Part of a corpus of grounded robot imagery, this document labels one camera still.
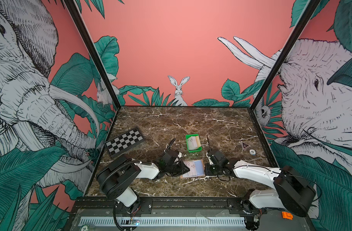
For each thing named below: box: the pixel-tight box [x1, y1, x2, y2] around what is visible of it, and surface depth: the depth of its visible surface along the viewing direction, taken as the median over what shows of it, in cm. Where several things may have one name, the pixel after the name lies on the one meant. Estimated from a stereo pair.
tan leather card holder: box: [180, 159, 206, 179], surface depth 88 cm
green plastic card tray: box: [185, 133, 203, 153], surface depth 97 cm
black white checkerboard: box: [104, 127, 145, 158], surface depth 97 cm
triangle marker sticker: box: [240, 141, 251, 151], surface depth 100 cm
